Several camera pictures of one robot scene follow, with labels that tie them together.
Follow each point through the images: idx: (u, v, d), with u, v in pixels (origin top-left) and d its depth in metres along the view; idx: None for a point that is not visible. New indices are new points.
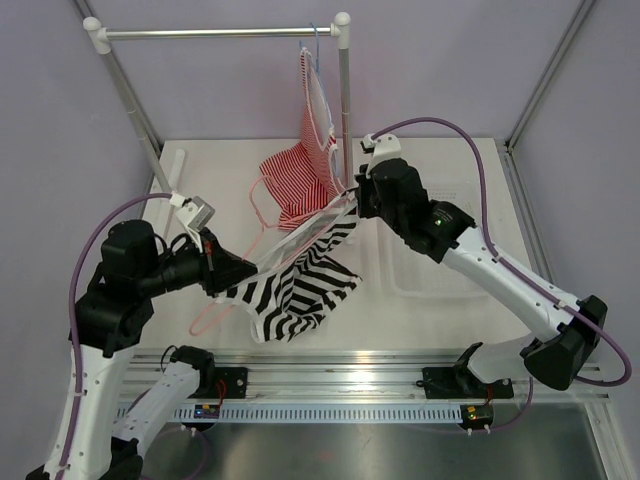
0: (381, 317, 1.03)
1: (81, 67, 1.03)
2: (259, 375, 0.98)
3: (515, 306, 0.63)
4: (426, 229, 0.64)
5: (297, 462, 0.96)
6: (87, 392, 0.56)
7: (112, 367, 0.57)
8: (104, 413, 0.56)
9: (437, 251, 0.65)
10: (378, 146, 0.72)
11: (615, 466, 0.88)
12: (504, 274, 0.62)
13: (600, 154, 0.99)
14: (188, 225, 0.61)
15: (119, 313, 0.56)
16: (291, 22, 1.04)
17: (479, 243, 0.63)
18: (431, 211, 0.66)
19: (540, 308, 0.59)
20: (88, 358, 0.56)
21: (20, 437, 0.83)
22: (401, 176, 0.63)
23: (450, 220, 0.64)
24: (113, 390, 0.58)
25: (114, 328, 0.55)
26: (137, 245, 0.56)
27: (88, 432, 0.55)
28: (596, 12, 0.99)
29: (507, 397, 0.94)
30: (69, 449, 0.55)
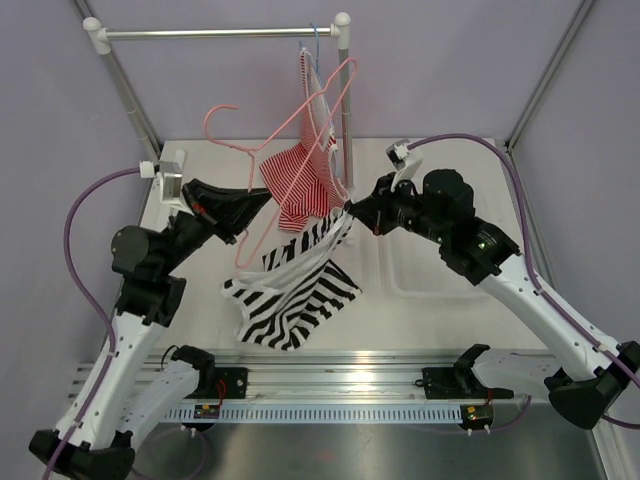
0: (380, 318, 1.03)
1: (81, 67, 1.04)
2: (259, 375, 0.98)
3: (550, 339, 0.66)
4: (469, 250, 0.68)
5: (297, 462, 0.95)
6: (119, 353, 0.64)
7: (145, 336, 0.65)
8: (125, 380, 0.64)
9: (477, 274, 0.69)
10: (409, 158, 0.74)
11: (615, 466, 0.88)
12: (545, 309, 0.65)
13: (600, 154, 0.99)
14: (165, 201, 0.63)
15: (160, 293, 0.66)
16: (290, 22, 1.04)
17: (521, 274, 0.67)
18: (476, 232, 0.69)
19: (579, 348, 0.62)
20: (123, 326, 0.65)
21: (20, 437, 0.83)
22: (454, 194, 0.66)
23: (494, 244, 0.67)
24: (136, 364, 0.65)
25: (157, 305, 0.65)
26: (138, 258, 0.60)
27: (109, 393, 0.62)
28: (595, 12, 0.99)
29: (507, 397, 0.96)
30: (86, 407, 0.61)
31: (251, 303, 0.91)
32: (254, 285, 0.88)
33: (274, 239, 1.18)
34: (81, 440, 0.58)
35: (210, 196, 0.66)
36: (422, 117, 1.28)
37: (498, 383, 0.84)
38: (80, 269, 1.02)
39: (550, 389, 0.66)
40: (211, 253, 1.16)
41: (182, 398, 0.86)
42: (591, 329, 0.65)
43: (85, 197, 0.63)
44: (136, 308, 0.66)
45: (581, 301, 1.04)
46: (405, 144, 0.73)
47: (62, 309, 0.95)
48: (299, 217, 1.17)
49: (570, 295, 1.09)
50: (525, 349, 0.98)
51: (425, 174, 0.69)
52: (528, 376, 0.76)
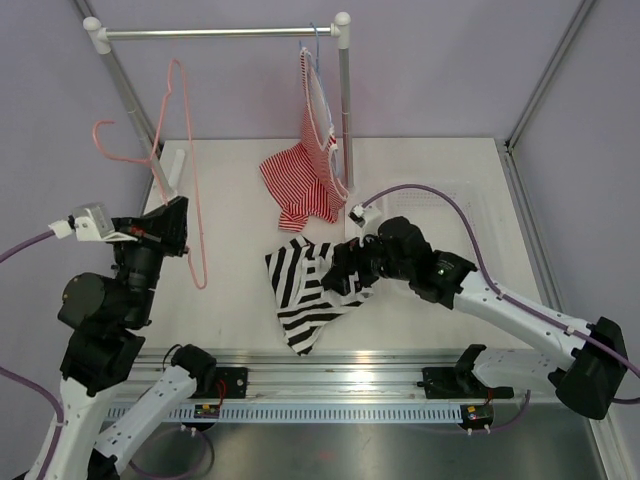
0: (379, 317, 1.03)
1: (81, 67, 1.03)
2: (260, 375, 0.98)
3: (526, 338, 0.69)
4: (433, 279, 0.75)
5: (297, 462, 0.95)
6: (69, 422, 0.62)
7: (94, 403, 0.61)
8: (80, 443, 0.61)
9: (445, 299, 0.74)
10: (366, 215, 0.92)
11: (616, 466, 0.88)
12: (511, 310, 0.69)
13: (600, 154, 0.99)
14: (106, 238, 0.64)
15: (109, 352, 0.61)
16: (290, 22, 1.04)
17: (481, 285, 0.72)
18: (435, 262, 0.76)
19: (552, 336, 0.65)
20: (71, 392, 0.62)
21: (17, 437, 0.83)
22: (403, 235, 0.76)
23: (453, 268, 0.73)
24: (93, 421, 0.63)
25: (103, 368, 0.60)
26: (88, 313, 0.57)
27: (65, 458, 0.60)
28: (595, 12, 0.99)
29: (507, 397, 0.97)
30: (43, 472, 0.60)
31: (289, 300, 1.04)
32: (299, 286, 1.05)
33: (273, 238, 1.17)
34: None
35: (140, 219, 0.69)
36: (422, 117, 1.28)
37: (499, 383, 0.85)
38: (78, 269, 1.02)
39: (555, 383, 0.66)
40: (210, 253, 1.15)
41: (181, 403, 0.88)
42: (559, 316, 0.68)
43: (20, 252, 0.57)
44: (81, 374, 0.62)
45: (582, 301, 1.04)
46: (361, 206, 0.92)
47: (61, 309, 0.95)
48: (300, 216, 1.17)
49: (570, 294, 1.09)
50: (523, 349, 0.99)
51: (380, 224, 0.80)
52: (531, 372, 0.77)
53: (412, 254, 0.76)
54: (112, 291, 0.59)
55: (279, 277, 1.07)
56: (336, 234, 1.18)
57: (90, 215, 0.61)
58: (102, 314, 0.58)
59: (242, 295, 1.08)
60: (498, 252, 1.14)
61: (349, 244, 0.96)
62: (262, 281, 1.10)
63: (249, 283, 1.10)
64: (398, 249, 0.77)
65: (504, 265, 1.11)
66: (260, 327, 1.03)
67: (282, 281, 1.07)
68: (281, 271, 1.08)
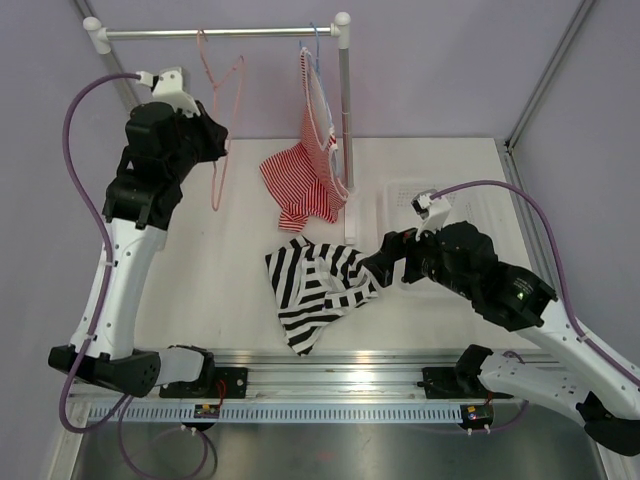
0: (380, 317, 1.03)
1: (81, 67, 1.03)
2: (259, 375, 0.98)
3: (593, 385, 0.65)
4: (506, 301, 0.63)
5: (297, 462, 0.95)
6: (118, 263, 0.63)
7: (141, 240, 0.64)
8: (129, 289, 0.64)
9: (517, 323, 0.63)
10: (433, 206, 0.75)
11: (616, 466, 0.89)
12: (591, 357, 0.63)
13: (600, 155, 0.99)
14: (181, 89, 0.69)
15: (152, 194, 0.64)
16: (290, 22, 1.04)
17: (563, 322, 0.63)
18: (510, 282, 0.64)
19: (627, 392, 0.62)
20: (119, 233, 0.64)
21: (20, 438, 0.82)
22: (472, 247, 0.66)
23: (531, 291, 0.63)
24: (140, 268, 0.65)
25: (149, 203, 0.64)
26: (157, 121, 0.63)
27: (117, 304, 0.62)
28: (595, 13, 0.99)
29: (507, 398, 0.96)
30: (97, 321, 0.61)
31: (289, 300, 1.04)
32: (299, 285, 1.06)
33: (273, 238, 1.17)
34: (100, 352, 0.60)
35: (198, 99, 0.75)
36: (422, 117, 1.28)
37: (511, 393, 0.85)
38: (79, 270, 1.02)
39: (589, 419, 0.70)
40: (210, 253, 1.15)
41: (191, 379, 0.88)
42: (632, 368, 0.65)
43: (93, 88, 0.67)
44: (124, 213, 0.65)
45: (581, 302, 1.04)
46: (428, 195, 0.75)
47: (62, 310, 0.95)
48: (299, 216, 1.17)
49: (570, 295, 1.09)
50: (522, 349, 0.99)
51: (442, 232, 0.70)
52: (553, 396, 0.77)
53: (481, 269, 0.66)
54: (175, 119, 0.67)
55: (279, 277, 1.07)
56: (336, 234, 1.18)
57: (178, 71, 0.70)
58: (165, 130, 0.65)
59: (242, 295, 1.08)
60: (498, 253, 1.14)
61: (403, 234, 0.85)
62: (262, 281, 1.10)
63: (249, 283, 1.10)
64: (463, 262, 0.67)
65: None
66: (261, 327, 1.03)
67: (282, 282, 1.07)
68: (281, 271, 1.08)
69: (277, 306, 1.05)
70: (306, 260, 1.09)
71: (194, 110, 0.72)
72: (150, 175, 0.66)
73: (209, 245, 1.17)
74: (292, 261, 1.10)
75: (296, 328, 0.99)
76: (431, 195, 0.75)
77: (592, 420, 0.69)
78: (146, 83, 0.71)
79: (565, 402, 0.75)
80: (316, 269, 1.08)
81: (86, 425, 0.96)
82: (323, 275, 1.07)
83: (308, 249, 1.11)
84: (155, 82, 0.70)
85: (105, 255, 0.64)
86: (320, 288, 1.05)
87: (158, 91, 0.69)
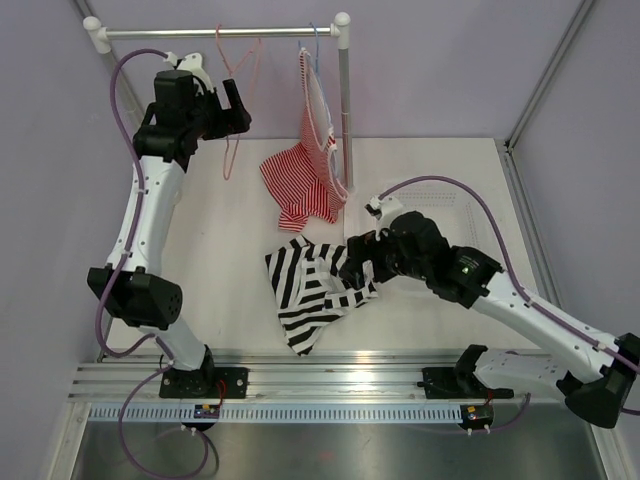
0: (380, 317, 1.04)
1: (81, 66, 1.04)
2: (259, 375, 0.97)
3: (551, 350, 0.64)
4: (454, 278, 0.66)
5: (296, 462, 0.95)
6: (149, 191, 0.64)
7: (170, 172, 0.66)
8: (160, 215, 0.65)
9: (468, 298, 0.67)
10: (383, 206, 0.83)
11: (615, 466, 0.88)
12: (539, 320, 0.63)
13: (599, 155, 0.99)
14: (199, 67, 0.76)
15: (175, 134, 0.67)
16: (290, 22, 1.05)
17: (509, 289, 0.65)
18: (456, 259, 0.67)
19: (580, 351, 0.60)
20: (150, 167, 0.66)
21: (20, 438, 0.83)
22: (418, 230, 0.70)
23: (477, 266, 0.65)
24: (167, 200, 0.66)
25: (173, 141, 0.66)
26: (182, 76, 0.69)
27: (150, 224, 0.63)
28: (594, 13, 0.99)
29: (507, 398, 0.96)
30: (131, 240, 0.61)
31: (289, 300, 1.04)
32: (299, 285, 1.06)
33: (272, 238, 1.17)
34: (136, 265, 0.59)
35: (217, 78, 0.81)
36: (422, 117, 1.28)
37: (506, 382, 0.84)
38: (80, 269, 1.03)
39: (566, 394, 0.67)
40: (210, 252, 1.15)
41: (195, 364, 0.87)
42: (587, 328, 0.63)
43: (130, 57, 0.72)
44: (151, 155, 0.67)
45: (581, 301, 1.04)
46: (377, 197, 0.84)
47: (62, 309, 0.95)
48: (299, 216, 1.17)
49: (571, 295, 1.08)
50: (522, 349, 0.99)
51: (393, 221, 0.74)
52: (538, 377, 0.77)
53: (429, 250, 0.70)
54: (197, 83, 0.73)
55: (278, 278, 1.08)
56: (336, 234, 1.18)
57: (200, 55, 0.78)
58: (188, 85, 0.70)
59: (242, 295, 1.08)
60: (499, 253, 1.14)
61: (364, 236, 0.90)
62: (262, 281, 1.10)
63: (249, 283, 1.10)
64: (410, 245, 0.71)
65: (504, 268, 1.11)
66: (261, 327, 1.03)
67: (282, 282, 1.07)
68: (281, 271, 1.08)
69: (277, 306, 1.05)
70: (306, 260, 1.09)
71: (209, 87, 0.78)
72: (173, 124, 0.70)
73: (209, 245, 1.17)
74: (292, 261, 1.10)
75: (297, 328, 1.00)
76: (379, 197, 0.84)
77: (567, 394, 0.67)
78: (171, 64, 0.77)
79: (546, 381, 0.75)
80: (316, 268, 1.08)
81: (87, 425, 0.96)
82: (321, 275, 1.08)
83: (308, 250, 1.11)
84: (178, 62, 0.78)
85: (135, 185, 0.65)
86: (320, 288, 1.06)
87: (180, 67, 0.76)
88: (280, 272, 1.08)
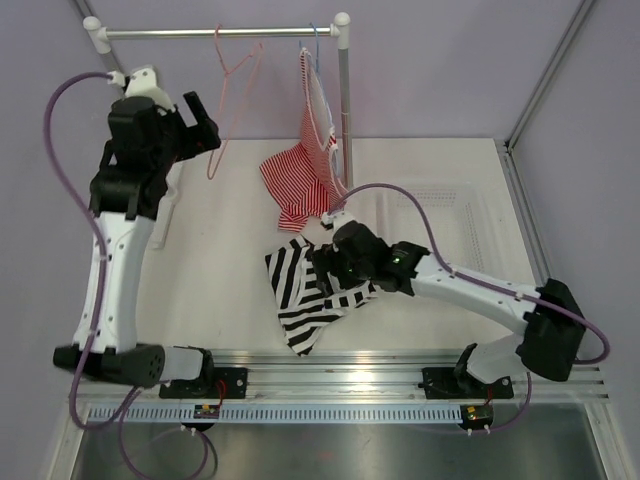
0: (380, 318, 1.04)
1: (81, 66, 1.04)
2: (259, 375, 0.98)
3: (484, 312, 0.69)
4: (391, 269, 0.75)
5: (296, 462, 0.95)
6: (112, 256, 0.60)
7: (134, 232, 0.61)
8: (126, 282, 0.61)
9: (404, 288, 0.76)
10: (336, 220, 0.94)
11: (615, 466, 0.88)
12: (465, 286, 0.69)
13: (599, 155, 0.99)
14: (152, 86, 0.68)
15: (138, 183, 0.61)
16: (290, 22, 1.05)
17: (435, 267, 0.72)
18: (392, 253, 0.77)
19: (503, 304, 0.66)
20: (109, 227, 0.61)
21: (20, 439, 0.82)
22: (353, 233, 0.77)
23: (408, 255, 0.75)
24: (133, 263, 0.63)
25: (136, 194, 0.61)
26: (140, 110, 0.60)
27: (117, 296, 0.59)
28: (594, 14, 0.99)
29: (507, 398, 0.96)
30: (98, 315, 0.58)
31: (289, 300, 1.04)
32: (299, 285, 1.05)
33: (272, 238, 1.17)
34: (105, 345, 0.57)
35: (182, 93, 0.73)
36: (422, 117, 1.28)
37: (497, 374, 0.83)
38: (80, 270, 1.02)
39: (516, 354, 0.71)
40: (210, 252, 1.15)
41: (191, 373, 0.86)
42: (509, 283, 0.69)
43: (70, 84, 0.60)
44: (112, 206, 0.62)
45: (581, 301, 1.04)
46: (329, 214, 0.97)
47: (61, 309, 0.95)
48: (299, 216, 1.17)
49: (570, 295, 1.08)
50: None
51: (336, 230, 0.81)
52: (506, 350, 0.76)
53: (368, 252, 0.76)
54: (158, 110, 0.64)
55: (278, 278, 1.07)
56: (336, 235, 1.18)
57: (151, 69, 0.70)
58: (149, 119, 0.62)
59: (242, 295, 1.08)
60: (499, 254, 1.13)
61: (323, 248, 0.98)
62: (262, 281, 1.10)
63: (250, 283, 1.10)
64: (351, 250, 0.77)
65: (503, 268, 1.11)
66: (261, 327, 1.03)
67: (282, 282, 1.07)
68: (281, 271, 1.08)
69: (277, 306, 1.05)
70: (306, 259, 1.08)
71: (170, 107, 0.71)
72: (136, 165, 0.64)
73: (209, 245, 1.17)
74: (291, 261, 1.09)
75: (297, 329, 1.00)
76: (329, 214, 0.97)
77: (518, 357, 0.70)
78: (118, 83, 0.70)
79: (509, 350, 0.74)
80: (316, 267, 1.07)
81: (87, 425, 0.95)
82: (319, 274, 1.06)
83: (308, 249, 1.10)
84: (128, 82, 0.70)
85: (96, 251, 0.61)
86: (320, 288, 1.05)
87: (131, 89, 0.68)
88: (280, 272, 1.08)
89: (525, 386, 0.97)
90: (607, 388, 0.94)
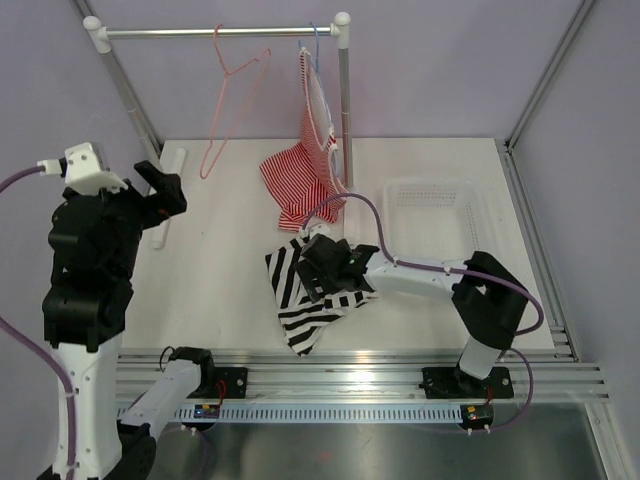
0: (380, 318, 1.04)
1: (81, 67, 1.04)
2: (259, 375, 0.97)
3: (426, 290, 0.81)
4: (349, 270, 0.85)
5: (296, 462, 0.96)
6: (79, 390, 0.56)
7: (99, 361, 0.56)
8: (99, 407, 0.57)
9: (364, 285, 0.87)
10: None
11: (615, 465, 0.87)
12: (404, 271, 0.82)
13: (598, 155, 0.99)
14: (96, 171, 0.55)
15: (96, 302, 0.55)
16: (290, 22, 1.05)
17: (381, 261, 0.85)
18: (348, 257, 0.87)
19: (435, 280, 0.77)
20: (71, 355, 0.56)
21: (21, 439, 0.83)
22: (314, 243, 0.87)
23: (360, 255, 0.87)
24: (105, 381, 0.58)
25: (93, 318, 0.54)
26: (88, 227, 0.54)
27: (90, 429, 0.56)
28: (594, 14, 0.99)
29: (507, 398, 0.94)
30: (74, 449, 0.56)
31: (289, 300, 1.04)
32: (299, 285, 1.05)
33: (272, 238, 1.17)
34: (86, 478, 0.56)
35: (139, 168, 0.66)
36: (422, 117, 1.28)
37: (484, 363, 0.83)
38: None
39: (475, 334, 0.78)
40: (211, 252, 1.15)
41: (188, 393, 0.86)
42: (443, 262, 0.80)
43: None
44: (71, 334, 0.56)
45: (580, 301, 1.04)
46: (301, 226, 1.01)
47: None
48: (299, 216, 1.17)
49: (570, 295, 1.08)
50: (525, 349, 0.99)
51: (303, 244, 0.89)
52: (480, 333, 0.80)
53: (329, 260, 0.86)
54: (108, 215, 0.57)
55: (278, 278, 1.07)
56: (336, 234, 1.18)
57: (90, 147, 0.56)
58: (97, 229, 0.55)
59: (242, 295, 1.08)
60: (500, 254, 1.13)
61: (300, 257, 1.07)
62: (262, 280, 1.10)
63: (250, 283, 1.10)
64: (315, 260, 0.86)
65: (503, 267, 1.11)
66: (262, 327, 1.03)
67: (282, 281, 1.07)
68: (281, 271, 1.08)
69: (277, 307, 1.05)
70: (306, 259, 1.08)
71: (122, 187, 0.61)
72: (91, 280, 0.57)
73: (209, 244, 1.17)
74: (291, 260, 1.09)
75: (297, 329, 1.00)
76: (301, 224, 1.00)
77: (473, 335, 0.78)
78: (53, 174, 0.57)
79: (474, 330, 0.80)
80: None
81: None
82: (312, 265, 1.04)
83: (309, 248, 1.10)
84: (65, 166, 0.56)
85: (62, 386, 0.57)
86: None
87: (71, 176, 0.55)
88: (280, 272, 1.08)
89: (524, 386, 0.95)
90: (608, 388, 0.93)
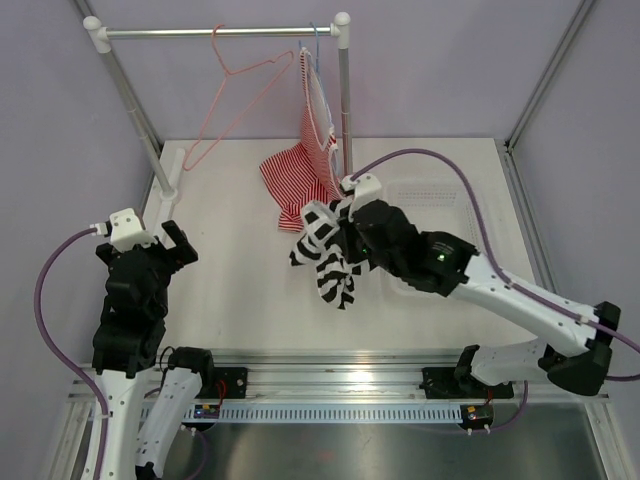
0: (380, 318, 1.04)
1: (81, 66, 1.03)
2: (259, 375, 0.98)
3: (538, 330, 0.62)
4: (430, 266, 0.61)
5: (297, 462, 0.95)
6: (113, 412, 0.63)
7: (135, 386, 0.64)
8: (129, 431, 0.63)
9: (446, 287, 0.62)
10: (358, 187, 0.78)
11: (616, 465, 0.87)
12: (522, 301, 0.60)
13: (600, 155, 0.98)
14: (142, 232, 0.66)
15: (139, 339, 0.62)
16: (290, 22, 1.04)
17: (488, 271, 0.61)
18: (430, 245, 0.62)
19: (564, 328, 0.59)
20: (112, 383, 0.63)
21: (19, 439, 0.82)
22: (384, 221, 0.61)
23: (452, 252, 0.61)
24: (136, 411, 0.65)
25: (136, 352, 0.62)
26: (137, 274, 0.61)
27: (117, 449, 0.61)
28: (595, 14, 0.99)
29: (507, 398, 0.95)
30: (99, 469, 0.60)
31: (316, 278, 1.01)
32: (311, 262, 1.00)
33: (272, 238, 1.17)
34: None
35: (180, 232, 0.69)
36: (423, 117, 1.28)
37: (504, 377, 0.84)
38: (82, 270, 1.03)
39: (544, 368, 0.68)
40: (211, 252, 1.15)
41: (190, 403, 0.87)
42: (565, 302, 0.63)
43: (60, 251, 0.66)
44: (114, 364, 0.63)
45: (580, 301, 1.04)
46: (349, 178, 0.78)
47: (62, 309, 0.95)
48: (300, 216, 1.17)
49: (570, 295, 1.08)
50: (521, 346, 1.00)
51: (355, 214, 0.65)
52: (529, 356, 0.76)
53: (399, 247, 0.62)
54: (151, 264, 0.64)
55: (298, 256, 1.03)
56: None
57: (132, 211, 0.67)
58: (143, 277, 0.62)
59: (242, 294, 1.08)
60: (500, 254, 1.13)
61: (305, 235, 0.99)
62: (262, 280, 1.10)
63: (250, 282, 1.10)
64: (380, 239, 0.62)
65: (504, 268, 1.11)
66: (261, 327, 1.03)
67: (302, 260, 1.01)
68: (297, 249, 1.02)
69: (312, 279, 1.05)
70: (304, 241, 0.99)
71: (153, 240, 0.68)
72: (134, 319, 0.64)
73: (209, 244, 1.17)
74: (308, 221, 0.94)
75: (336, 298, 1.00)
76: (351, 178, 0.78)
77: (548, 368, 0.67)
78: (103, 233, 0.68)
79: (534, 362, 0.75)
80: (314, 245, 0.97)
81: (86, 425, 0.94)
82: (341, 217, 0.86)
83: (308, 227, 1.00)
84: (111, 229, 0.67)
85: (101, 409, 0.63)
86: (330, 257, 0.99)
87: (119, 239, 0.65)
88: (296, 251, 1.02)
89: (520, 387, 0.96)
90: (608, 388, 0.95)
